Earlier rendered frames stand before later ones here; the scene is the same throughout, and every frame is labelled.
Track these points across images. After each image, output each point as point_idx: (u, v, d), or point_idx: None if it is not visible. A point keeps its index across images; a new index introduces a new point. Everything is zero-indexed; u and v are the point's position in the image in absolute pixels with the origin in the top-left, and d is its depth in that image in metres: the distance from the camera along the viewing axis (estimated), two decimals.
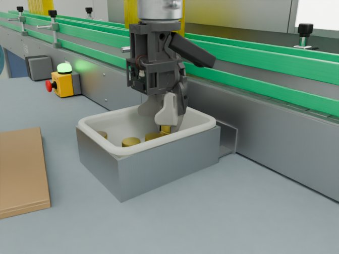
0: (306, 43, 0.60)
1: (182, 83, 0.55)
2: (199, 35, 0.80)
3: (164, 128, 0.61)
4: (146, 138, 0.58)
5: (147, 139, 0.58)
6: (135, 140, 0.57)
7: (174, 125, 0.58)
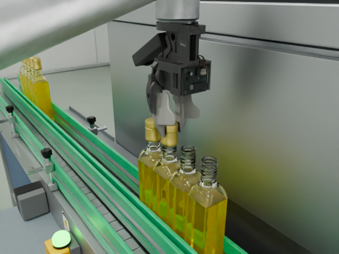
0: None
1: None
2: None
3: (176, 127, 0.61)
4: None
5: None
6: None
7: (187, 116, 0.62)
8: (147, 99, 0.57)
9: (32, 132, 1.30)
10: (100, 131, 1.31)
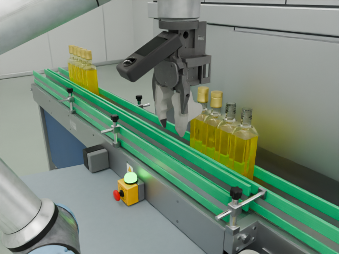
0: None
1: None
2: (270, 174, 0.87)
3: (222, 94, 0.91)
4: None
5: None
6: None
7: None
8: (184, 101, 0.56)
9: None
10: None
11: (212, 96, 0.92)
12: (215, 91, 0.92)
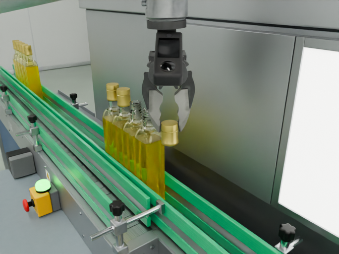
0: (288, 246, 0.55)
1: (145, 78, 0.59)
2: (179, 183, 0.75)
3: (128, 91, 0.79)
4: (168, 126, 0.60)
5: (170, 126, 0.60)
6: None
7: (152, 116, 0.63)
8: (193, 94, 0.59)
9: None
10: (83, 109, 1.49)
11: (117, 93, 0.80)
12: (122, 87, 0.81)
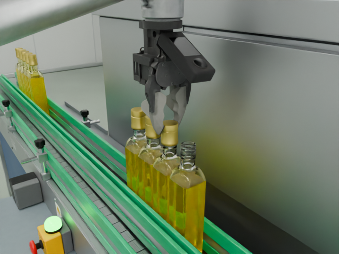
0: None
1: (149, 80, 0.56)
2: (224, 235, 0.61)
3: None
4: (174, 125, 0.61)
5: (175, 125, 0.61)
6: None
7: (151, 120, 0.61)
8: (189, 91, 0.62)
9: (28, 126, 1.34)
10: (94, 125, 1.35)
11: (146, 122, 0.66)
12: None
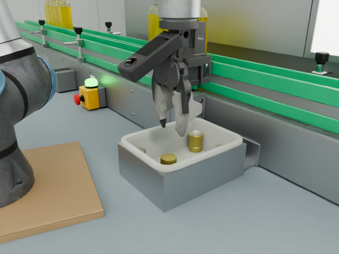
0: (323, 69, 0.67)
1: None
2: (221, 56, 0.87)
3: None
4: None
5: None
6: (172, 156, 0.65)
7: None
8: (186, 101, 0.56)
9: None
10: None
11: None
12: None
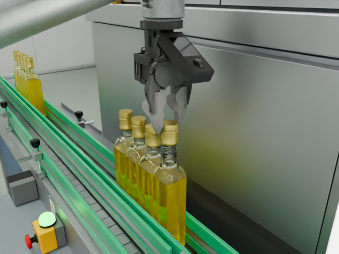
0: None
1: (148, 80, 0.56)
2: (203, 228, 0.66)
3: (144, 122, 0.70)
4: None
5: None
6: (169, 120, 0.63)
7: (151, 119, 0.61)
8: (190, 91, 0.62)
9: (25, 126, 1.39)
10: (89, 125, 1.40)
11: (131, 123, 0.71)
12: (137, 117, 0.72)
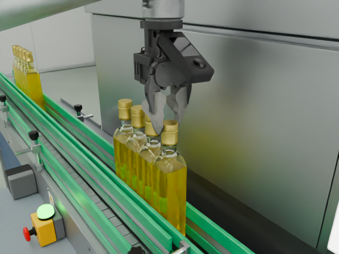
0: None
1: (148, 80, 0.56)
2: (204, 218, 0.65)
3: (144, 111, 0.69)
4: None
5: None
6: (169, 120, 0.63)
7: (151, 119, 0.61)
8: (190, 91, 0.62)
9: (24, 121, 1.38)
10: (88, 120, 1.39)
11: (131, 112, 0.70)
12: (136, 106, 0.71)
